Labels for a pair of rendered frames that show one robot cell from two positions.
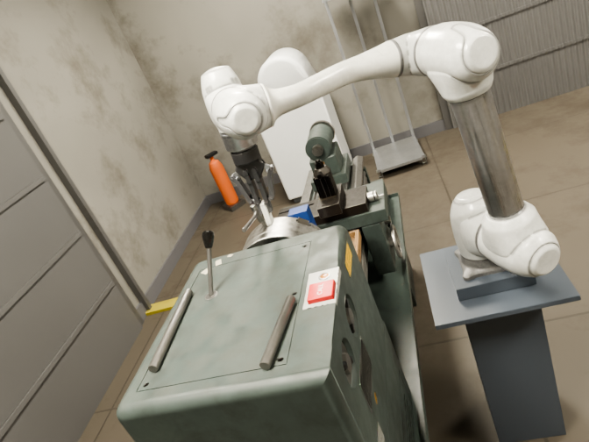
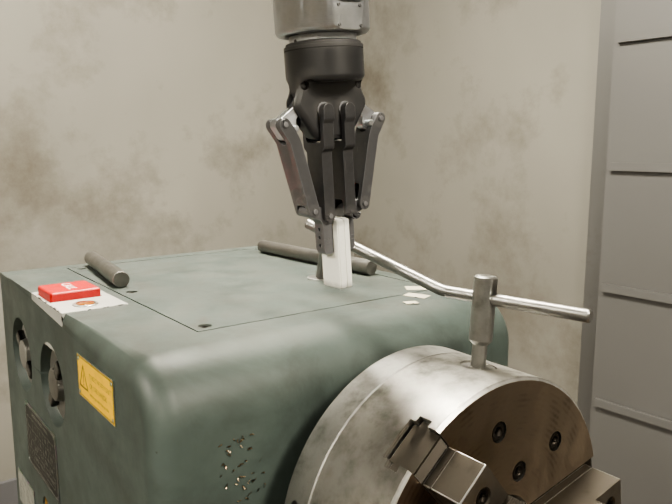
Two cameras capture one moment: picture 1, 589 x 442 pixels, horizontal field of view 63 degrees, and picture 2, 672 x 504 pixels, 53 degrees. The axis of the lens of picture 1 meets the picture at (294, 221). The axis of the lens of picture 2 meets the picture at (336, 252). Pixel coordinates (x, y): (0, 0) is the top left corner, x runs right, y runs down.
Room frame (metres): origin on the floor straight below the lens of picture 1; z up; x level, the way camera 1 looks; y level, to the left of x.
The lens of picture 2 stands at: (1.64, -0.49, 1.44)
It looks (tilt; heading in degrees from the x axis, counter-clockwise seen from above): 9 degrees down; 124
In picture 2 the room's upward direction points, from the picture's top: straight up
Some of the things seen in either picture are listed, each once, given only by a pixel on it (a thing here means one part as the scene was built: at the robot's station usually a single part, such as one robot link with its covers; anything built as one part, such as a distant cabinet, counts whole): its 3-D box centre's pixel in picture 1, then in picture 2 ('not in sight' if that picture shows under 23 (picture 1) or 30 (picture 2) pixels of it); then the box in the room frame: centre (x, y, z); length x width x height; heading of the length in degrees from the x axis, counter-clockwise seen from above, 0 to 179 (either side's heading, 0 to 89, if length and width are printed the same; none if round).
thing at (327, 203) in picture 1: (330, 200); not in sight; (1.94, -0.18, 1.00); 0.20 x 0.10 x 0.05; 162
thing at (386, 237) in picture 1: (382, 233); not in sight; (1.95, -0.35, 0.73); 0.27 x 0.12 x 0.27; 162
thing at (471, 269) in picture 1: (482, 251); not in sight; (1.39, -0.57, 0.83); 0.22 x 0.18 x 0.06; 163
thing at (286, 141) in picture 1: (298, 123); not in sight; (4.64, -0.42, 0.69); 0.69 x 0.59 x 1.38; 73
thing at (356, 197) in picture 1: (321, 210); not in sight; (1.99, -0.13, 0.95); 0.43 x 0.18 x 0.04; 72
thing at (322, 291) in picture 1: (322, 292); (69, 294); (0.90, 0.01, 1.26); 0.06 x 0.06 x 0.02; 72
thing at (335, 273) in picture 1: (325, 296); (79, 319); (0.93, 0.00, 1.23); 0.13 x 0.08 x 0.06; 162
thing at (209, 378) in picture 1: (275, 357); (235, 416); (1.01, 0.19, 1.06); 0.59 x 0.48 x 0.39; 162
